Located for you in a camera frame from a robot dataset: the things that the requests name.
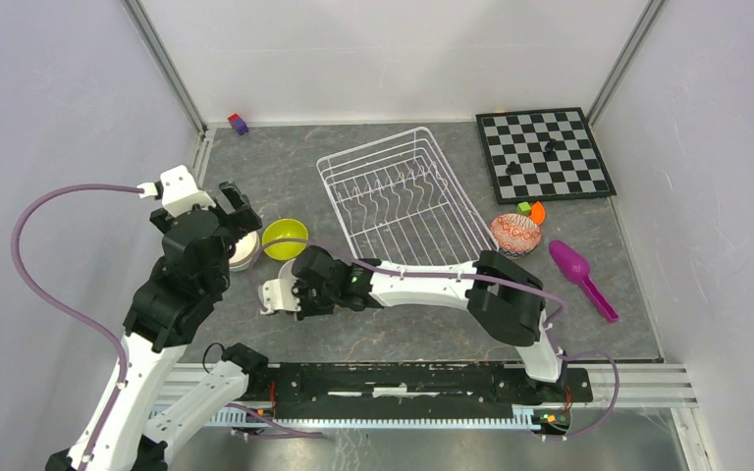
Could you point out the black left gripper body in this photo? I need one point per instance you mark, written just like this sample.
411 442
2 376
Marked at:
238 224

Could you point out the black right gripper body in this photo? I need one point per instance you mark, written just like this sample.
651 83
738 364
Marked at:
314 302

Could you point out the beige ceramic bowl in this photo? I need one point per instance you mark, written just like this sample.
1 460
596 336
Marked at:
245 250

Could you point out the yellow bowl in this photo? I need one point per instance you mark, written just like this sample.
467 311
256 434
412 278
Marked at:
284 239

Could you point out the white wire dish rack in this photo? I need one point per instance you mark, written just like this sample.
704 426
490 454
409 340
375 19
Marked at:
397 199

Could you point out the blue patterned bowl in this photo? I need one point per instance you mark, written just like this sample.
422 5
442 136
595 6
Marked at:
515 234

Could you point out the white smooth bowl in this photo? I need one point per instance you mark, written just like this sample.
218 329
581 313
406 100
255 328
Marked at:
286 271

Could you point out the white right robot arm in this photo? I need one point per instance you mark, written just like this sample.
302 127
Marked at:
505 300

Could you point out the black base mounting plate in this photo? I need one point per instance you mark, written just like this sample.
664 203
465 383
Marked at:
416 390

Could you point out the red purple toy block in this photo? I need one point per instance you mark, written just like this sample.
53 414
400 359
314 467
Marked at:
238 124

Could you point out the green toy block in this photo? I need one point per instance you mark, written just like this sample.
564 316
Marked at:
524 208

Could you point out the black chess piece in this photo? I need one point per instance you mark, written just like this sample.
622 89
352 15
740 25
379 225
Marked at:
513 168
550 146

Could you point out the orange toy block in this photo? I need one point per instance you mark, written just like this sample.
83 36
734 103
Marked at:
537 213

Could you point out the magenta plastic object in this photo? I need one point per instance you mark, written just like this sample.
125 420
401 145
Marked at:
576 269

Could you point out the black white chessboard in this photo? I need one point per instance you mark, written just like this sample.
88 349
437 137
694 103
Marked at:
576 170

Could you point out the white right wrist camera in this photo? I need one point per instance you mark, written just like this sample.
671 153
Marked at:
278 296

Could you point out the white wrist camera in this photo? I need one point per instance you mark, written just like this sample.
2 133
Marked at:
278 296
177 191

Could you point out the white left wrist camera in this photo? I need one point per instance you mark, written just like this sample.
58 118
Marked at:
177 191

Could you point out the aluminium frame rail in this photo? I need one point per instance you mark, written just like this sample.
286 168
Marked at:
188 377

